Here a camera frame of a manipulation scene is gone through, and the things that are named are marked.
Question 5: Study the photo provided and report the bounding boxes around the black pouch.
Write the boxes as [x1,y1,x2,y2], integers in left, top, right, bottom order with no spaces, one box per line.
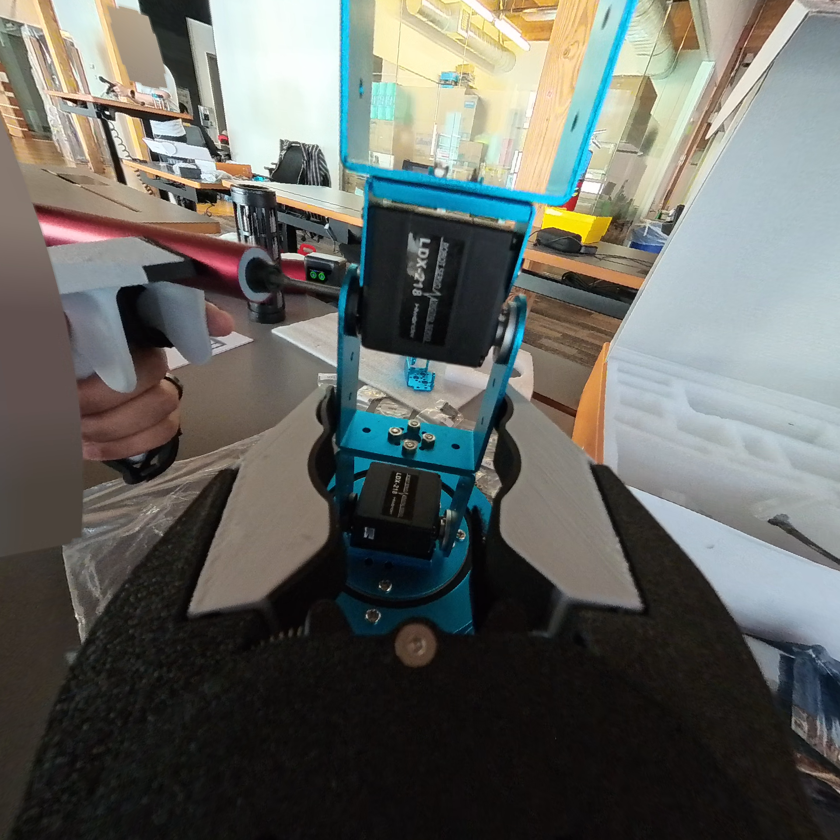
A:
[533,227,599,255]

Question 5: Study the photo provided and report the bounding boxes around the blue toy robot arm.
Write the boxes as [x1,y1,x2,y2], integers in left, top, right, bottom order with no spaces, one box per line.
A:
[323,0,635,639]

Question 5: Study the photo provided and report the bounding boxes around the small clear screw bags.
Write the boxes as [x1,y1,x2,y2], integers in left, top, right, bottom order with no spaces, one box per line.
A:
[420,399,490,434]

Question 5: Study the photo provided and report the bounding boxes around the printed instruction sheet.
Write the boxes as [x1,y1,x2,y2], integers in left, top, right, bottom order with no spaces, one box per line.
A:
[163,330,255,370]

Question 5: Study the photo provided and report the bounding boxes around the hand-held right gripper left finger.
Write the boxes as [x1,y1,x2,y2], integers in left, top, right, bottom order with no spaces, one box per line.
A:
[187,387,343,626]

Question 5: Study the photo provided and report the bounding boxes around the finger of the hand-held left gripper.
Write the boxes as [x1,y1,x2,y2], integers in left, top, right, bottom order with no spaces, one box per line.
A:
[46,236,199,291]

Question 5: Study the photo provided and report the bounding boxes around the yellow bin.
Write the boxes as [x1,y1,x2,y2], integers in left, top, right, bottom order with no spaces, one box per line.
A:
[541,206,632,248]

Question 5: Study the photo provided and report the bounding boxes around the clear plastic bag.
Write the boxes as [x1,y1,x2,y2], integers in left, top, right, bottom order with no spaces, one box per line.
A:
[62,433,265,647]

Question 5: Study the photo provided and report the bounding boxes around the wooden background desk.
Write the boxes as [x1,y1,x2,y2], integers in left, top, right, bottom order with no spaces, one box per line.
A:
[259,180,658,291]

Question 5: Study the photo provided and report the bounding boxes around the wooden standing desk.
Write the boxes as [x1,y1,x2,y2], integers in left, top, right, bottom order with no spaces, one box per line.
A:
[45,88,196,186]

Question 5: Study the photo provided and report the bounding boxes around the black ribbed cylinder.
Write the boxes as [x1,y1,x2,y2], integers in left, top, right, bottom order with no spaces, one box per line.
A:
[229,183,288,324]

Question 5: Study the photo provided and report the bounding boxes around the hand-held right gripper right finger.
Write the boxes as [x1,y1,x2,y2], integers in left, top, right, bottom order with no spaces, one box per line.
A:
[481,392,646,635]

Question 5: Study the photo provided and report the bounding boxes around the striped black jacket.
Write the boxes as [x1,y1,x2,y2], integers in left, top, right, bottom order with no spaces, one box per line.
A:
[270,138,333,189]

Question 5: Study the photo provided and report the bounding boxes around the white case with foam insert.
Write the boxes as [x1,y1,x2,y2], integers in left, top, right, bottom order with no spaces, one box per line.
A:
[570,0,840,643]

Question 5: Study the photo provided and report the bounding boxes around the red electric screwdriver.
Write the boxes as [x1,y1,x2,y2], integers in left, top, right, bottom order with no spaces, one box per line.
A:
[33,202,343,311]

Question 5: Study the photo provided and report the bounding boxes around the small blue metal bracket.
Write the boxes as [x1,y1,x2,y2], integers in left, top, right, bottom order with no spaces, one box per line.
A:
[393,357,438,396]

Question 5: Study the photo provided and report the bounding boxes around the person's left hand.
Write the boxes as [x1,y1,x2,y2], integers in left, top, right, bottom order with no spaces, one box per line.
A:
[79,302,236,462]

